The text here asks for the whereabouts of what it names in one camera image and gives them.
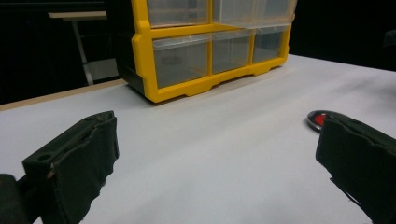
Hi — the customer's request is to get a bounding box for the yellow drawer cabinet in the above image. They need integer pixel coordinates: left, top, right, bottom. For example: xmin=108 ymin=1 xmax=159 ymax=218
xmin=117 ymin=0 xmax=297 ymax=104

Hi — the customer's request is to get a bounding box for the dark background object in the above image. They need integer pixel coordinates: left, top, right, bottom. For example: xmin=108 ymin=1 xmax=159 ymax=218
xmin=382 ymin=29 xmax=396 ymax=49

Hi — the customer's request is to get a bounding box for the red round metal-rimmed disc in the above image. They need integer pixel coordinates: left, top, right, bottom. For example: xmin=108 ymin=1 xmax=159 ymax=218
xmin=306 ymin=109 xmax=336 ymax=132

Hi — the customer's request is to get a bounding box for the background table on metal stand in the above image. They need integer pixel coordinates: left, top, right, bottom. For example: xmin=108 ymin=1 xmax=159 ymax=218
xmin=48 ymin=10 xmax=120 ymax=87

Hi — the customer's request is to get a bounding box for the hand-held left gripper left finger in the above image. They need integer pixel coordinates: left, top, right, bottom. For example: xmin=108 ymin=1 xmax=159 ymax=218
xmin=21 ymin=110 xmax=120 ymax=224

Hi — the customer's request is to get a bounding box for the narrow clear plastic drawer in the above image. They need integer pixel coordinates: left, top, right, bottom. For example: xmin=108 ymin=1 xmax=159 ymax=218
xmin=211 ymin=29 xmax=255 ymax=76
xmin=252 ymin=24 xmax=291 ymax=64

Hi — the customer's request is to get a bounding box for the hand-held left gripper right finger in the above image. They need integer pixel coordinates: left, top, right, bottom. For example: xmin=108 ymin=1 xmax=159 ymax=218
xmin=315 ymin=112 xmax=396 ymax=224

